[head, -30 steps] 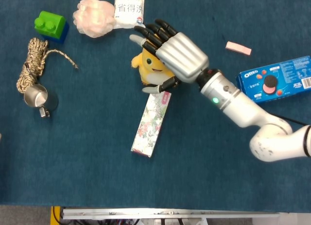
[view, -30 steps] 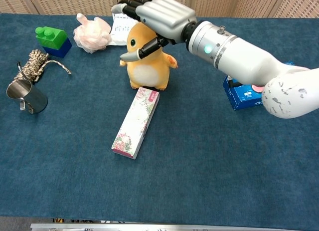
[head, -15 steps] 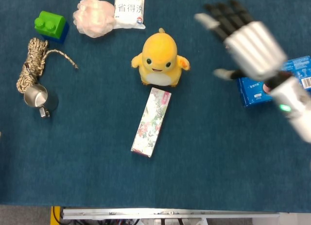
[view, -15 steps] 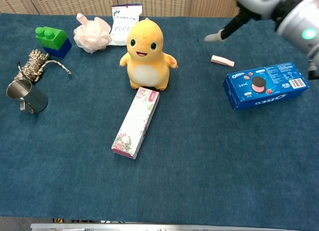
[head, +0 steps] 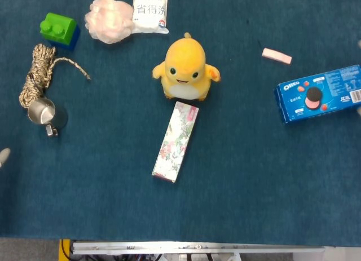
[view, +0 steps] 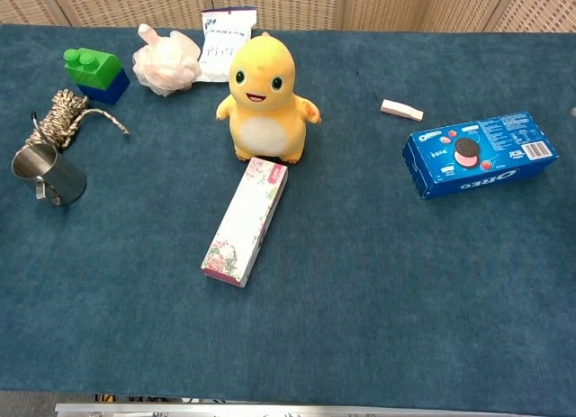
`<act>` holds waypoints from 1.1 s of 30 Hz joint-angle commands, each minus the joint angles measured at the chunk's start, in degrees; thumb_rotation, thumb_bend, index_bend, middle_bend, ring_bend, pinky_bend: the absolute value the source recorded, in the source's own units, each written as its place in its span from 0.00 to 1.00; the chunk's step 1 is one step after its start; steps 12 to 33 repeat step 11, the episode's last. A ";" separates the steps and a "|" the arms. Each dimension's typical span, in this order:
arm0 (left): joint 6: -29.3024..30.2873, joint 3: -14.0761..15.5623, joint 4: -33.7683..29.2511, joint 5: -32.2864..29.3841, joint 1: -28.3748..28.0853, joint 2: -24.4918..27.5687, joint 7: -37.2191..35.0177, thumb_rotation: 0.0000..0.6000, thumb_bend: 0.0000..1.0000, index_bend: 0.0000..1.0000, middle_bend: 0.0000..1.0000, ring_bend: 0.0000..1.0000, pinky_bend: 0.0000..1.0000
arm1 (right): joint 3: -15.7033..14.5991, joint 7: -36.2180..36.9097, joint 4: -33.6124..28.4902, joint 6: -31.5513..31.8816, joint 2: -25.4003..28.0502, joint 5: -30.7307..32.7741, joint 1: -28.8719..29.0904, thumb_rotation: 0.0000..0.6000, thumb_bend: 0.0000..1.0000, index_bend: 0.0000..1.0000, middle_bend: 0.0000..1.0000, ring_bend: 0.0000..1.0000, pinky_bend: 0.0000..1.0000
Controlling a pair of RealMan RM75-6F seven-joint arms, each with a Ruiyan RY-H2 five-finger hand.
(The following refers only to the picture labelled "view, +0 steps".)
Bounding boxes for silver metal frame rail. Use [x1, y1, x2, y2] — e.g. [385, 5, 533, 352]
[54, 402, 576, 417]

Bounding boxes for white mesh bath sponge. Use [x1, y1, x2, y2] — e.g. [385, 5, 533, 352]
[131, 23, 203, 98]

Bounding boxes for coiled camouflage paracord rope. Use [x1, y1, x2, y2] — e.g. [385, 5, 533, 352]
[24, 88, 131, 153]

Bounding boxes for yellow plush dinosaur toy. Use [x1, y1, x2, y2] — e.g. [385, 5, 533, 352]
[214, 31, 323, 165]

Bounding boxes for blue plastic building block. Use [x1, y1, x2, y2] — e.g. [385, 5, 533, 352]
[76, 68, 131, 106]

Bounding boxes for woven rattan folding screen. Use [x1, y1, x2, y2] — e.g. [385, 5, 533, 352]
[0, 0, 576, 33]

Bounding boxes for green toy building block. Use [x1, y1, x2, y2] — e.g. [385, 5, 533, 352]
[62, 47, 123, 92]

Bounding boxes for blue Oreo cookie box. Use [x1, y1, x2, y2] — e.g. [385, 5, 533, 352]
[401, 110, 560, 201]

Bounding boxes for white printed plastic pouch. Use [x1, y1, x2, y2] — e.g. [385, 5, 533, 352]
[194, 8, 258, 84]

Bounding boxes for stainless steel mug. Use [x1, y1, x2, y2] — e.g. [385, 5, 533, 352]
[11, 142, 87, 207]

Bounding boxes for long floral white box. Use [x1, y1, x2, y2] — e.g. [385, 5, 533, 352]
[200, 156, 289, 289]

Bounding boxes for blue felt table cloth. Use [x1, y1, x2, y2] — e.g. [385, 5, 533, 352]
[0, 23, 576, 412]

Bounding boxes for small pink white eraser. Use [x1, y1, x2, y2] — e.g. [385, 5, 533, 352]
[380, 98, 425, 122]

